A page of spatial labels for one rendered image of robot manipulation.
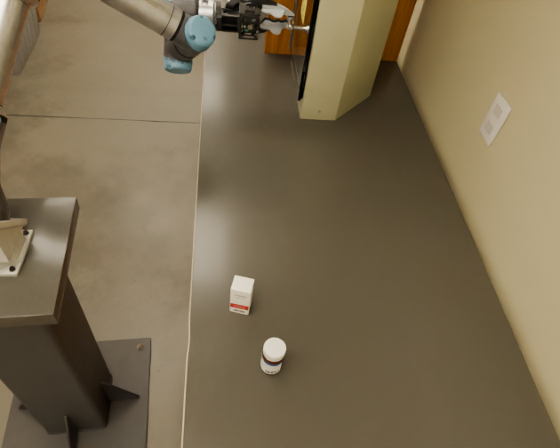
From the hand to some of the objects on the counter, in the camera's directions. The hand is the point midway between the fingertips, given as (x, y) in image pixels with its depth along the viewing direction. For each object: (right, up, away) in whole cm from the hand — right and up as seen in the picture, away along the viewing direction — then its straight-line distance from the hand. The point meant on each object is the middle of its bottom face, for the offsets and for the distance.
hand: (289, 17), depth 128 cm
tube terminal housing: (+15, -13, +26) cm, 32 cm away
